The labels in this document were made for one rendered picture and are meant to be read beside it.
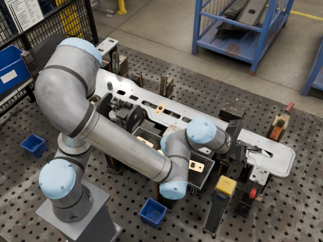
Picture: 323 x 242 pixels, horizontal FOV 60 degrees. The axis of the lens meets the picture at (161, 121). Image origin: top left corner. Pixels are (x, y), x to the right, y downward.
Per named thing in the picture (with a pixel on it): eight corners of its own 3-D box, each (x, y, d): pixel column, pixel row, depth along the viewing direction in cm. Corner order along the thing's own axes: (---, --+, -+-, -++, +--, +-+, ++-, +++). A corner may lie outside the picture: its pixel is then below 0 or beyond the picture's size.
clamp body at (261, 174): (254, 203, 149) (274, 169, 121) (247, 222, 143) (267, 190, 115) (237, 195, 152) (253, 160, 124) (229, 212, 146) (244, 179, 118)
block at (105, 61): (120, 90, 206) (114, 60, 185) (111, 100, 200) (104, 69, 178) (109, 86, 209) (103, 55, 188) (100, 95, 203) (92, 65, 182)
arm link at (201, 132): (182, 120, 85) (206, 110, 80) (202, 132, 92) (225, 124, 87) (183, 144, 81) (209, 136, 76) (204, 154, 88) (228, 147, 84)
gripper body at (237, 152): (227, 166, 100) (209, 157, 92) (231, 143, 102) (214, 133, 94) (247, 168, 95) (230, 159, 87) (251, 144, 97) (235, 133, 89)
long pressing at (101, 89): (298, 147, 137) (299, 145, 136) (286, 183, 125) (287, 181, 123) (80, 61, 183) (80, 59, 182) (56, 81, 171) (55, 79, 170)
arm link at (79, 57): (52, 172, 104) (34, 61, 62) (67, 139, 114) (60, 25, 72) (83, 180, 105) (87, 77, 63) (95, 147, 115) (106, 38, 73)
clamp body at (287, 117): (274, 152, 169) (295, 113, 141) (267, 171, 161) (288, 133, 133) (257, 145, 173) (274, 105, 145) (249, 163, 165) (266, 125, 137)
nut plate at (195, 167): (204, 164, 112) (204, 163, 111) (201, 173, 110) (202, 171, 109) (184, 158, 114) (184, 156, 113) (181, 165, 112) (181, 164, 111)
